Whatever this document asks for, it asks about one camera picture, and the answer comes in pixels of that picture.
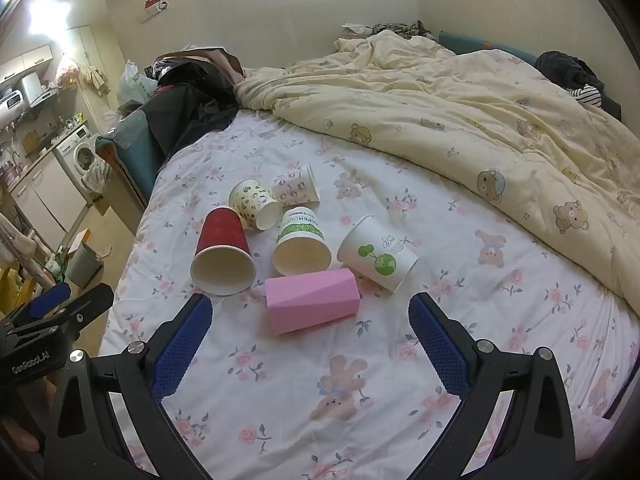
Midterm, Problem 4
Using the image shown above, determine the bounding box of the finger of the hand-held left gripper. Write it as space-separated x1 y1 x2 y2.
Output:
10 283 116 350
0 282 72 332

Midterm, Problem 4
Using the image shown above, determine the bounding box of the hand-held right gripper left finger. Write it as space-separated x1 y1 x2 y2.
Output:
42 292 216 480

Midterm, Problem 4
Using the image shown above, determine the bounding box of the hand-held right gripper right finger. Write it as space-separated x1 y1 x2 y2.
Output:
407 291 581 480

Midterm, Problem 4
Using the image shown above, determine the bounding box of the pink rectangular block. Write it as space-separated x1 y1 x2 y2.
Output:
265 267 361 337

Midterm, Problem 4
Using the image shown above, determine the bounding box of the white cup with green globe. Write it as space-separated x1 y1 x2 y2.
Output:
336 215 419 293

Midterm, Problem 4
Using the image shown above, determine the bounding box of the red paper cup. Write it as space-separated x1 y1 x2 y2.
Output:
190 206 257 296

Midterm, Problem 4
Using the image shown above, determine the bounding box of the yellow patterned paper cup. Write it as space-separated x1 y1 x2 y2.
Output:
229 179 283 231

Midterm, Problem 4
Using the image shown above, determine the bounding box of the white cup with green band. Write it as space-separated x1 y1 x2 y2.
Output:
271 206 332 277

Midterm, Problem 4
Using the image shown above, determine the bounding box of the pink patterned paper cup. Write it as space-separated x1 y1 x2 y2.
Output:
271 162 321 208

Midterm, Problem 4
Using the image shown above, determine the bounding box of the grey trash bin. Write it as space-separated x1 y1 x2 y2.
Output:
66 242 105 288

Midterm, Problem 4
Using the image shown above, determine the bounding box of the cardboard box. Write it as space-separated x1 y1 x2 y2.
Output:
67 230 93 256

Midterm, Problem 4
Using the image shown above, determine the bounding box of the white kitchen base cabinet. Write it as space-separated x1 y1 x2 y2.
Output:
10 152 88 233

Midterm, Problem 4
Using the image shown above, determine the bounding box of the floral bed sheet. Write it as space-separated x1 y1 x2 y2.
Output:
97 107 631 480

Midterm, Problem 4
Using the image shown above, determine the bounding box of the white washing machine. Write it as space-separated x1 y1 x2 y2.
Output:
55 127 101 196

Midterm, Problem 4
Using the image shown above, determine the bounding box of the white water heater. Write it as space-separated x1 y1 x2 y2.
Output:
0 87 26 126

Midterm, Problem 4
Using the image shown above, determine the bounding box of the beige hanging cloth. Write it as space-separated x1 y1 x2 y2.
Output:
82 65 111 96

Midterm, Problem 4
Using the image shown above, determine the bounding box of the white plastic bag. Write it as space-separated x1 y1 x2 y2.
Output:
116 60 158 106

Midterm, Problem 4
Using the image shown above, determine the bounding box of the black jacket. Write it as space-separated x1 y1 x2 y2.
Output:
142 52 246 158

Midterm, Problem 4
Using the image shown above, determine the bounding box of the pink hanging bag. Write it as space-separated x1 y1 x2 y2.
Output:
56 55 83 86

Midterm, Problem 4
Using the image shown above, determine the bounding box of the yellow bear print duvet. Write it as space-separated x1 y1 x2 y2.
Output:
234 30 640 318

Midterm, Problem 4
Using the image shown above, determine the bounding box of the pale pink cloth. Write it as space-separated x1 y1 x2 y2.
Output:
207 49 246 81

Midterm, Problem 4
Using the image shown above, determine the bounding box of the striped cloth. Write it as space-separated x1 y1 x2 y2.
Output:
567 85 603 107

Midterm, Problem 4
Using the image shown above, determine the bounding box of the dark clothing pile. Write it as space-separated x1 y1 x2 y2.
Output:
537 51 623 121

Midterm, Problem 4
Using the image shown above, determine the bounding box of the teal headboard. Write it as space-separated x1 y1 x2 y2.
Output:
440 31 546 61

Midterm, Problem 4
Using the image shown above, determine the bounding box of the dark patterned cloth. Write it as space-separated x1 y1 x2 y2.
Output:
372 21 436 40

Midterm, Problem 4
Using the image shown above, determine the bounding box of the teal padded bed frame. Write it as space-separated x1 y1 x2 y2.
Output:
95 110 166 211

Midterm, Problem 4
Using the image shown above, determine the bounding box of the white wall cabinet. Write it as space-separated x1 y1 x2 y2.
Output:
0 45 53 83

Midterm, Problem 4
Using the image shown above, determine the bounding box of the wall hook with red item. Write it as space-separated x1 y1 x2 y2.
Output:
140 0 168 23

